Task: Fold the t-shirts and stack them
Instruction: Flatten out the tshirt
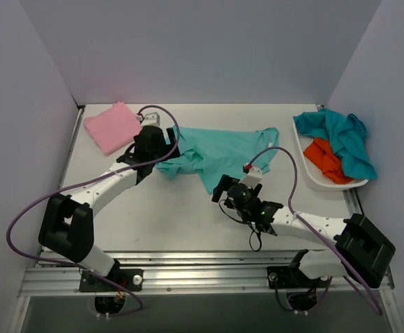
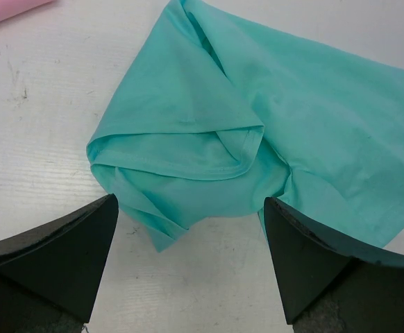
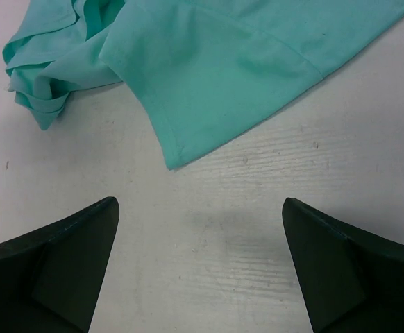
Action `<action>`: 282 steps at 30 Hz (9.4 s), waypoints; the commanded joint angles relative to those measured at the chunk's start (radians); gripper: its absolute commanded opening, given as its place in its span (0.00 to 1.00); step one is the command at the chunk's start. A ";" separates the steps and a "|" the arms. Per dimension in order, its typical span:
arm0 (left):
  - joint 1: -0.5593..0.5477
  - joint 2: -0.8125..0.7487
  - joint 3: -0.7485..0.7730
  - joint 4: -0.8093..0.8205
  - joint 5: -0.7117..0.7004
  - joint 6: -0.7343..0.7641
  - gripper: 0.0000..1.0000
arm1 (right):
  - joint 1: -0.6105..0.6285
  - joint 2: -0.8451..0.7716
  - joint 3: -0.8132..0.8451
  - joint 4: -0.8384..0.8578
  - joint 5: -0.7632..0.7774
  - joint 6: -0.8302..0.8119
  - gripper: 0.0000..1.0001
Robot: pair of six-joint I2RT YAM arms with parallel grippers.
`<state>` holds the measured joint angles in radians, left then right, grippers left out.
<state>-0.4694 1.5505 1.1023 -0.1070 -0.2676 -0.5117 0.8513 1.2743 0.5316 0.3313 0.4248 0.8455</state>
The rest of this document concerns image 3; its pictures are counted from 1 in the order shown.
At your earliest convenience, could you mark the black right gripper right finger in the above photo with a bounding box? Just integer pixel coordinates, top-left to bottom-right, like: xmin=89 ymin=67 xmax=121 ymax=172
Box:
xmin=282 ymin=198 xmax=404 ymax=332

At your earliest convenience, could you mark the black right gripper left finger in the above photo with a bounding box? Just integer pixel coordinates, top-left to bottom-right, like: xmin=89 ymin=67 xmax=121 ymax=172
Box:
xmin=0 ymin=197 xmax=119 ymax=332

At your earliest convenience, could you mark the mint green t-shirt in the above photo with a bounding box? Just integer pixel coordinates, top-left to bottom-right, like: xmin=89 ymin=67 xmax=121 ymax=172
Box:
xmin=2 ymin=1 xmax=404 ymax=170

